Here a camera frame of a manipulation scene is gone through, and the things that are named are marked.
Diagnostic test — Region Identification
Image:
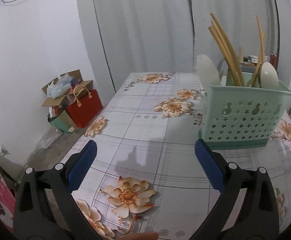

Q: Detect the steel spoon front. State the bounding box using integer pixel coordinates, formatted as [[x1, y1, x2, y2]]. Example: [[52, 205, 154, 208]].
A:
[[216, 57, 228, 80]]

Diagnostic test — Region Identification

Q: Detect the red paper gift bag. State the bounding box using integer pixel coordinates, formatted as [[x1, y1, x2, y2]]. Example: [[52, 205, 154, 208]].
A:
[[66, 85, 103, 128]]

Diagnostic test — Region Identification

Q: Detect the wall power outlet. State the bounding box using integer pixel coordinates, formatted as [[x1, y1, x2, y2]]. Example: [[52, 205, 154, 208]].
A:
[[0, 145, 9, 156]]

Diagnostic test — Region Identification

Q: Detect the grey side cabinet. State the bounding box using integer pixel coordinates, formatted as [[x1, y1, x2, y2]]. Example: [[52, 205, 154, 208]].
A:
[[239, 62, 257, 73]]

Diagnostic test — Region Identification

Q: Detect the teal gift bag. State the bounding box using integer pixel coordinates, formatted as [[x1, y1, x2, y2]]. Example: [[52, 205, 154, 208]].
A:
[[47, 111, 77, 133]]

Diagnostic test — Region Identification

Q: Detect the cardboard tube roll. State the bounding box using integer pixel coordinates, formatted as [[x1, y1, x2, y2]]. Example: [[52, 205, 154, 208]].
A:
[[238, 47, 244, 64]]

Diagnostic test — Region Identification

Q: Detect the floral plaid tablecloth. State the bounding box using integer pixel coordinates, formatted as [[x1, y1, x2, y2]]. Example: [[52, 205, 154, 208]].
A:
[[72, 73, 291, 239]]

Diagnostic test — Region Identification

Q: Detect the red thermos bottle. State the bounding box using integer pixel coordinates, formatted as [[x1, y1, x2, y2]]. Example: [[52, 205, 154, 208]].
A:
[[270, 53, 277, 69]]

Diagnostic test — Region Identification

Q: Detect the open cardboard box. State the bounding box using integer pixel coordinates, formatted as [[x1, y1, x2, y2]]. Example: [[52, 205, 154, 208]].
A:
[[41, 69, 93, 107]]

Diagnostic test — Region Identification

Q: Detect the bamboo chopstick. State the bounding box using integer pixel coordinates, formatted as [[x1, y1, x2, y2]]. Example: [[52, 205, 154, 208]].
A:
[[251, 31, 265, 87], [211, 20, 242, 86], [254, 15, 264, 81], [208, 26, 240, 86], [208, 13, 245, 87]]

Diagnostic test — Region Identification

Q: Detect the mint green utensil holder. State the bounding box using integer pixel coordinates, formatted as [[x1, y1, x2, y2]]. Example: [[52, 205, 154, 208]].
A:
[[199, 75, 291, 150]]

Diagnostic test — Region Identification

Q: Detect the white curtain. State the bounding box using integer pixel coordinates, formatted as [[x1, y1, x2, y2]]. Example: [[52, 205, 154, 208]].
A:
[[77, 0, 279, 101]]

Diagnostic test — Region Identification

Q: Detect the cream plastic rice paddle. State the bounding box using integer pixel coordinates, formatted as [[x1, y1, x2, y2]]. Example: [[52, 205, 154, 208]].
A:
[[259, 62, 278, 89]]

